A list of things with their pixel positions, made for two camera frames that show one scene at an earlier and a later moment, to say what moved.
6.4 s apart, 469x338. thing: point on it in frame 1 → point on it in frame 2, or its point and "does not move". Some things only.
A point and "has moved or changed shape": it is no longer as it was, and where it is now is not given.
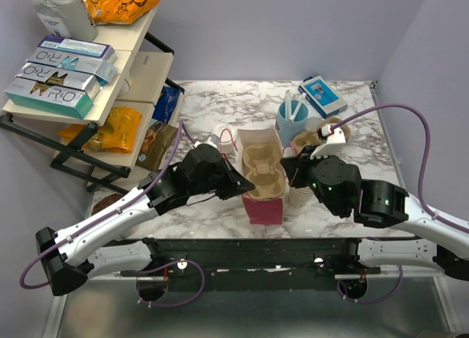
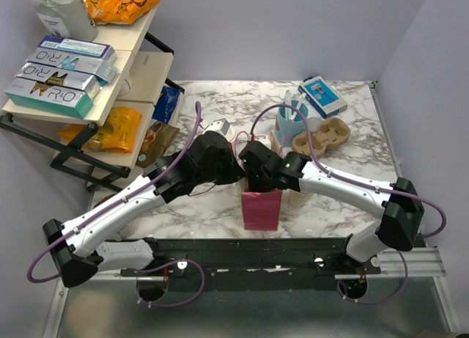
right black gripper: [295, 169] → [254, 187]
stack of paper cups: [300, 196] does not move
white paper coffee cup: [227, 149] has moved or changed shape
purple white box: [77, 45] does not move
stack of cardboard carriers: [307, 141] does not move
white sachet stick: [288, 104] does not move
